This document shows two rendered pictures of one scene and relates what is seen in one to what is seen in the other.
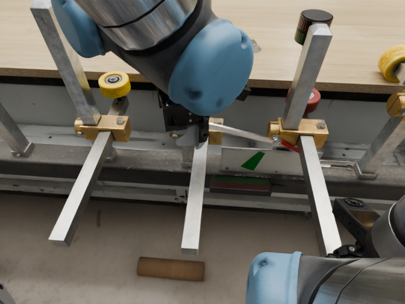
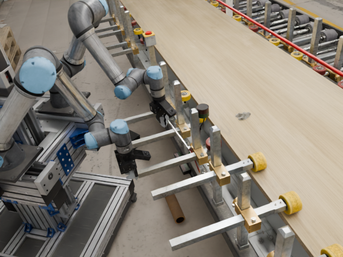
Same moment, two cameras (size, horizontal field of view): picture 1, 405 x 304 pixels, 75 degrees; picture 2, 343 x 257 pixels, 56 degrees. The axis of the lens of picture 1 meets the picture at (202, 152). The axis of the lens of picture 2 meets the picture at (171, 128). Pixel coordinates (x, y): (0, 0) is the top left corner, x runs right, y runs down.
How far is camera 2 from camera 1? 153 cm
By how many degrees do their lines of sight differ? 51
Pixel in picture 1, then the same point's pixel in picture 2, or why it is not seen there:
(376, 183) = (213, 208)
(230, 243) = not seen: hidden behind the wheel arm
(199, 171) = (160, 134)
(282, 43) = (258, 125)
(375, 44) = (294, 159)
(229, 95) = (120, 97)
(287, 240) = not seen: outside the picture
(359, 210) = (143, 152)
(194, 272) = (175, 213)
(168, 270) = (170, 201)
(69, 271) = not seen: hidden behind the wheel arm
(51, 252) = (156, 156)
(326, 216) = (155, 166)
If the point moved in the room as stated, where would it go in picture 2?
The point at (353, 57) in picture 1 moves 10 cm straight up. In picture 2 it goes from (267, 152) to (268, 136)
